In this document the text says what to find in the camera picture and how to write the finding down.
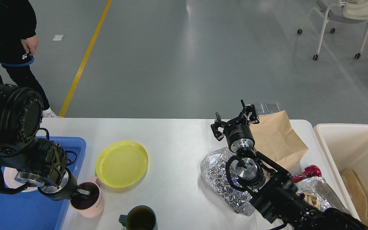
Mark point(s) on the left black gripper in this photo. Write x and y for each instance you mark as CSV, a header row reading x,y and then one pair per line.
x,y
68,186

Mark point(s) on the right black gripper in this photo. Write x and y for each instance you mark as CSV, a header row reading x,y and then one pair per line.
x,y
238,135

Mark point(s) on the pink mug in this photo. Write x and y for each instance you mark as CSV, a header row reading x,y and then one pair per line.
x,y
95,204

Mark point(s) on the yellow plate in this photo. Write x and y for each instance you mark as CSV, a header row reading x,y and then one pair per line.
x,y
122,164

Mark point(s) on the dark green mug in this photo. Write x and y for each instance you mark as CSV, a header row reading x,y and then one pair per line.
x,y
139,218

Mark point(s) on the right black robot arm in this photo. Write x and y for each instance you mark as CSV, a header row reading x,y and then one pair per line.
x,y
273,194

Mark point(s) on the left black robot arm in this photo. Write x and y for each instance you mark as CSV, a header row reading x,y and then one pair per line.
x,y
20,115

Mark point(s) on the grey floor outlet plates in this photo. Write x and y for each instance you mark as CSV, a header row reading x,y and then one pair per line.
x,y
267,108

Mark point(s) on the brown paper bag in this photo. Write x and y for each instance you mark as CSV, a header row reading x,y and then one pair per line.
x,y
276,139

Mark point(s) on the large crumpled foil ball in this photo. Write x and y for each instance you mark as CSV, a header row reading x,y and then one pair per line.
x,y
213,172

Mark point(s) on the blue plastic tray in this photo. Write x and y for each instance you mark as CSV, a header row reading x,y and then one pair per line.
x,y
27,214

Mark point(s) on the pink plate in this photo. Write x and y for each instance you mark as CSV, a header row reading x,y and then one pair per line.
x,y
9,178

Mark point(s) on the red foil wrapper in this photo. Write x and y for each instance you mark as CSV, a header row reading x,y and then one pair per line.
x,y
309,171

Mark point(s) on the white plastic bin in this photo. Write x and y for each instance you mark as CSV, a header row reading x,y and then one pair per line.
x,y
345,147

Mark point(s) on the white rolling chair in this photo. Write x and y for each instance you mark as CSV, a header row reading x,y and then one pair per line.
x,y
342,12

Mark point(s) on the brown paper in bin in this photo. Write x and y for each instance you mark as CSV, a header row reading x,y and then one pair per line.
x,y
358,193

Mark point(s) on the person in black clothes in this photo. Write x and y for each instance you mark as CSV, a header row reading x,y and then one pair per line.
x,y
18,45

